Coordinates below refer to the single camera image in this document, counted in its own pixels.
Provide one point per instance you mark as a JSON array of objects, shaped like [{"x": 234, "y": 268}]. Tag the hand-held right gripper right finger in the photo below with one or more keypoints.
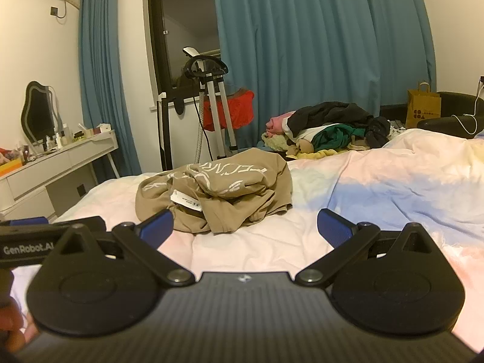
[{"x": 334, "y": 227}]

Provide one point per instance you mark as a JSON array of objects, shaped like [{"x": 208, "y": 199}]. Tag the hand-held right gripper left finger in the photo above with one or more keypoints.
[{"x": 157, "y": 227}]

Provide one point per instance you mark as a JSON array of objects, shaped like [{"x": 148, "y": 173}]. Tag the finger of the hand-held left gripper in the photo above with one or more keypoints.
[{"x": 28, "y": 222}]

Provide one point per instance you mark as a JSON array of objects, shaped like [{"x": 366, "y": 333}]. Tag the tan printed garment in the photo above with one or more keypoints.
[{"x": 234, "y": 181}]

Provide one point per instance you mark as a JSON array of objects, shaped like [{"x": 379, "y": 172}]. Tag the person's left hand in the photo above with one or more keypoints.
[{"x": 9, "y": 321}]

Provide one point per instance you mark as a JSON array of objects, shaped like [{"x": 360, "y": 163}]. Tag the orange box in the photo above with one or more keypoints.
[{"x": 11, "y": 167}]

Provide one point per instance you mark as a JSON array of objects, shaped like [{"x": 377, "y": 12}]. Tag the white dressing table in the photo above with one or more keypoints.
[{"x": 49, "y": 166}]

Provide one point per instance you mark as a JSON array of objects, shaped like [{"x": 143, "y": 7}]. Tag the pastel tie-dye blanket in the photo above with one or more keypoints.
[{"x": 378, "y": 181}]

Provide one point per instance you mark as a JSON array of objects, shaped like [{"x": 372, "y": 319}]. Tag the black folded stand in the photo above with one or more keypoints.
[{"x": 165, "y": 140}]

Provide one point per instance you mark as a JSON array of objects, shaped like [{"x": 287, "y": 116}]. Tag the beige garment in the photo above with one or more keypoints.
[{"x": 302, "y": 144}]

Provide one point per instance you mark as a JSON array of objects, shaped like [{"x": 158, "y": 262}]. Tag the green garment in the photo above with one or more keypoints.
[{"x": 332, "y": 136}]

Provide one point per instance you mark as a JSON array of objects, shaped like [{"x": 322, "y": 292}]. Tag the group of cosmetic bottles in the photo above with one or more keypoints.
[{"x": 60, "y": 136}]

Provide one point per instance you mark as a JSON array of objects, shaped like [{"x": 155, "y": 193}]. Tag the white garment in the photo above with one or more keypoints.
[{"x": 302, "y": 130}]

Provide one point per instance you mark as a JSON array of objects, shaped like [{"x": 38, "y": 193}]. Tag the yellow fluffy towel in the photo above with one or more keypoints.
[{"x": 276, "y": 141}]

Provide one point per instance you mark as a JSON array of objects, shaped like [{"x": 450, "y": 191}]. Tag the dark grey knit garment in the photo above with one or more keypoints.
[{"x": 378, "y": 130}]

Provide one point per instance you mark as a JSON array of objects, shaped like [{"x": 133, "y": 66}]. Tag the blue cloth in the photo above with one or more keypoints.
[{"x": 261, "y": 143}]

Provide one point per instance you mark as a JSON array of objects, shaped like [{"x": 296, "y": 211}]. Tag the wavy-edged mirror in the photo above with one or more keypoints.
[{"x": 37, "y": 109}]

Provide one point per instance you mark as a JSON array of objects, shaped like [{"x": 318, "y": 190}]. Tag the black garment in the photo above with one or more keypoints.
[{"x": 329, "y": 113}]

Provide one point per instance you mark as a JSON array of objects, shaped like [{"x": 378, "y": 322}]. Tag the floral patterned cloth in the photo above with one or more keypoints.
[{"x": 397, "y": 126}]

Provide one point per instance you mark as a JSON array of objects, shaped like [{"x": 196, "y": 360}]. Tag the pink garment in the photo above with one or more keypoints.
[{"x": 276, "y": 124}]

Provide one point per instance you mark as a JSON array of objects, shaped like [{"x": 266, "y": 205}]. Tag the garment steamer stand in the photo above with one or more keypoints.
[{"x": 211, "y": 94}]

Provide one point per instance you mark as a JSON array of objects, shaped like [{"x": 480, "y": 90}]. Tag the red garment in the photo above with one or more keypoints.
[{"x": 242, "y": 109}]

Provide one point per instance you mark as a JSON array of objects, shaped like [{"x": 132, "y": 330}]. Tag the brown paper bag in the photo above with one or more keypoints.
[{"x": 423, "y": 109}]

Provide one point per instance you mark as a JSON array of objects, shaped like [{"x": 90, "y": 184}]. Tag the narrow blue curtain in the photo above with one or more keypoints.
[{"x": 98, "y": 64}]

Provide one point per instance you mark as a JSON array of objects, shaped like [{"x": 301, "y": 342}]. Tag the wide blue curtain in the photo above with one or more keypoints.
[{"x": 321, "y": 37}]

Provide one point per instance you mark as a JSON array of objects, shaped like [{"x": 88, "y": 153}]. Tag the dark window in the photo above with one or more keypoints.
[{"x": 181, "y": 26}]

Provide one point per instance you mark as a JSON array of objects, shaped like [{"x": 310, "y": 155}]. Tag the black wall socket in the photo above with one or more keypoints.
[{"x": 55, "y": 10}]

